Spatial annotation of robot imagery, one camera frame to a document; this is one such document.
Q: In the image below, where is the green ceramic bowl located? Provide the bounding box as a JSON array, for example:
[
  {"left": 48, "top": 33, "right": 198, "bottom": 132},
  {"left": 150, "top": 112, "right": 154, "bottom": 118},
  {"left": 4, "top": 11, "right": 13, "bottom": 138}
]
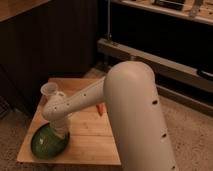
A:
[{"left": 30, "top": 123, "right": 70, "bottom": 160}]

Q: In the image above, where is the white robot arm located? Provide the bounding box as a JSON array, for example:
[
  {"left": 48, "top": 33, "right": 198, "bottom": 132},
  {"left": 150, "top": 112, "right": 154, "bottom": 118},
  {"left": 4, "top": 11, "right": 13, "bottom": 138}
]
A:
[{"left": 42, "top": 61, "right": 179, "bottom": 171}]

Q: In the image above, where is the orange carrot piece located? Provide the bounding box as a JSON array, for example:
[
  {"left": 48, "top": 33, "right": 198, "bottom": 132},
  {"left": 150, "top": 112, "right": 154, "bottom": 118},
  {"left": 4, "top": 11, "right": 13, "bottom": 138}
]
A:
[{"left": 96, "top": 104, "right": 104, "bottom": 116}]

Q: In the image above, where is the clear plastic cup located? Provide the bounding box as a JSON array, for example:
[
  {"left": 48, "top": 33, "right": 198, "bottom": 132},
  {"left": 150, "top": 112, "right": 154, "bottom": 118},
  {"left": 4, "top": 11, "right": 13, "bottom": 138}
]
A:
[{"left": 40, "top": 82, "right": 58, "bottom": 99}]

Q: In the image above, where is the vertical metal pole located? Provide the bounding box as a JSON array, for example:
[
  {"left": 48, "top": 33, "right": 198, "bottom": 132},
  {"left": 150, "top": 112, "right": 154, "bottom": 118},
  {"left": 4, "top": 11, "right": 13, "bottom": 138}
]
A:
[{"left": 107, "top": 0, "right": 111, "bottom": 41}]

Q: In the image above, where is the metal shelf beam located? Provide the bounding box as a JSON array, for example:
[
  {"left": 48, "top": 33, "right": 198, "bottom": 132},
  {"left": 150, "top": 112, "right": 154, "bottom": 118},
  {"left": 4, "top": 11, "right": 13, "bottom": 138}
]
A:
[{"left": 97, "top": 38, "right": 213, "bottom": 93}]

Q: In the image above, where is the upper wooden shelf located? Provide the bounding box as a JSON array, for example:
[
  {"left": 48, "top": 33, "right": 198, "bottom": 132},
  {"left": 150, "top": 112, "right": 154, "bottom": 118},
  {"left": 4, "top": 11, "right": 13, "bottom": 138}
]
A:
[{"left": 112, "top": 0, "right": 213, "bottom": 26}]

